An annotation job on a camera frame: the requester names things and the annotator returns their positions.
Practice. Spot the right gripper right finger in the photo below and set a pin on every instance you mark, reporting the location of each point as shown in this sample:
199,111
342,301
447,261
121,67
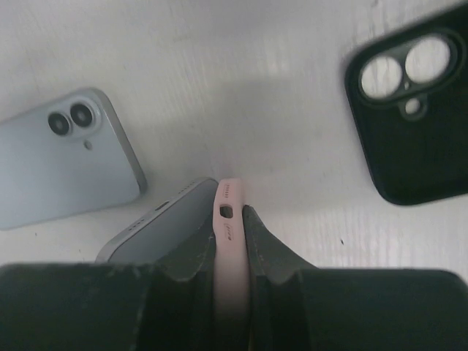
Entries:
298,306

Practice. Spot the light blue phone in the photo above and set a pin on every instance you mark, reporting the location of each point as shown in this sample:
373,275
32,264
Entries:
68,156

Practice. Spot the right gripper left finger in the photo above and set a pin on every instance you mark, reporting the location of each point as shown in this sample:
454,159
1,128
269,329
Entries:
166,305

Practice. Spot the black phone case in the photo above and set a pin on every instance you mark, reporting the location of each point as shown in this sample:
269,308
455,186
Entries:
415,139

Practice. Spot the pink phone case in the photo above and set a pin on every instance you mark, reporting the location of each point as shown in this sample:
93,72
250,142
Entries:
231,291

